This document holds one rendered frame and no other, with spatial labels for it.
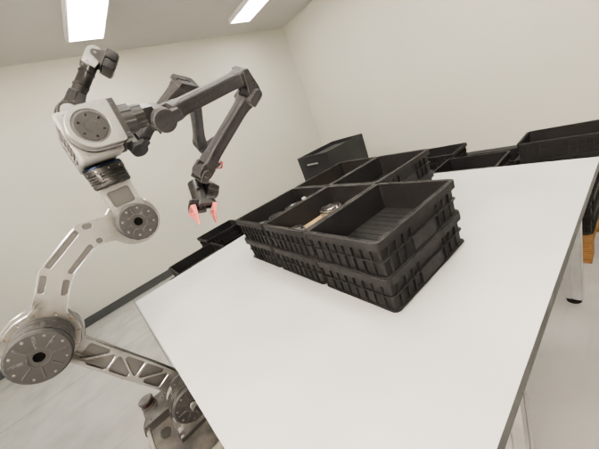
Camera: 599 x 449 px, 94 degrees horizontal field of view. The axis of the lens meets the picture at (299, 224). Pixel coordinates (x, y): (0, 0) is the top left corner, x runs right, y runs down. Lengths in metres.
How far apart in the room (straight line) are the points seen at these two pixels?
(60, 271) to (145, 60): 3.56
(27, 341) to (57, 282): 0.21
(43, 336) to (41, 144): 3.09
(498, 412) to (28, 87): 4.35
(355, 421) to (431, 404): 0.15
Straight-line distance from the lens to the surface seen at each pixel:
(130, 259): 4.16
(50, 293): 1.38
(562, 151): 2.42
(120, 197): 1.28
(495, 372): 0.71
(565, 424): 1.51
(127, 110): 1.04
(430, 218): 0.89
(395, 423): 0.66
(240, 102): 1.24
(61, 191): 4.09
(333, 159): 2.83
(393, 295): 0.80
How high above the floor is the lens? 1.25
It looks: 19 degrees down
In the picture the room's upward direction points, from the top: 22 degrees counter-clockwise
